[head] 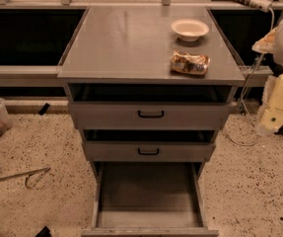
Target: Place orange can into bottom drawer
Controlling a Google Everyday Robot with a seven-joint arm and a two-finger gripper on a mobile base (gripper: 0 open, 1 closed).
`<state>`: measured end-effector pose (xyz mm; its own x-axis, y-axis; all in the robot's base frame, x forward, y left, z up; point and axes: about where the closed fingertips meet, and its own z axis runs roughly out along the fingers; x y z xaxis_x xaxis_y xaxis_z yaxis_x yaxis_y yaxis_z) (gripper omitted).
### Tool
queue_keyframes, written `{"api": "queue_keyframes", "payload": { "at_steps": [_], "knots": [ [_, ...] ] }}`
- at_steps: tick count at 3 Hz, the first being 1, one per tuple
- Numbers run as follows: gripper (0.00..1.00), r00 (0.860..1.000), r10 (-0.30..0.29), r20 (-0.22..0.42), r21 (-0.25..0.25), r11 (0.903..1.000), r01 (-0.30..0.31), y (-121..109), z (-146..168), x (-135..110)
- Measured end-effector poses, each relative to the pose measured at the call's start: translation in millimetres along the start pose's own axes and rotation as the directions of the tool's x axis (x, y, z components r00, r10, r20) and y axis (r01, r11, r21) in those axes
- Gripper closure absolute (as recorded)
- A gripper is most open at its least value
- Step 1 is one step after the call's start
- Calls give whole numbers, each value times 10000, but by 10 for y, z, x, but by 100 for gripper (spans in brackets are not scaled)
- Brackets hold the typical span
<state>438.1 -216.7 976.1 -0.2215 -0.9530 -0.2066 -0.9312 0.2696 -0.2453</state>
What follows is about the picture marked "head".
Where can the grey top drawer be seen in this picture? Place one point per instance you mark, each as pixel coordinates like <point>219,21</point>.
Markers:
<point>148,106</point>

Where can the grey drawer cabinet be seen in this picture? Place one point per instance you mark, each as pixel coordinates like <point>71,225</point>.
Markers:
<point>133,44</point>

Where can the grey drawer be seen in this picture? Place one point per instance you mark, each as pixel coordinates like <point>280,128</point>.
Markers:
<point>144,199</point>
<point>148,106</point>
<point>148,145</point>

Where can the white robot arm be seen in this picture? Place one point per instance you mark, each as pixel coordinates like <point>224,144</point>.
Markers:
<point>272,43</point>

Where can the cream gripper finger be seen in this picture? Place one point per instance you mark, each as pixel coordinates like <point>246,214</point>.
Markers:
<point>270,114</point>

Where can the small black floor block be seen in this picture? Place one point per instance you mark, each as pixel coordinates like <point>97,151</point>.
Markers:
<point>44,109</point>

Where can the grey bottom drawer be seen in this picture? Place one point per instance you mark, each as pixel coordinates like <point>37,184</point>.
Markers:
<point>144,199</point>

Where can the grey middle drawer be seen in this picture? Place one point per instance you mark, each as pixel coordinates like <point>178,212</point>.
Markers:
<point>148,145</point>

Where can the white paper bowl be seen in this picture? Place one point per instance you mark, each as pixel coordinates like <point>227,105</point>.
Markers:
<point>189,30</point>

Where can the metal grabber stick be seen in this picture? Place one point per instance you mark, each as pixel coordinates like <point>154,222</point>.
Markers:
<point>29,173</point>

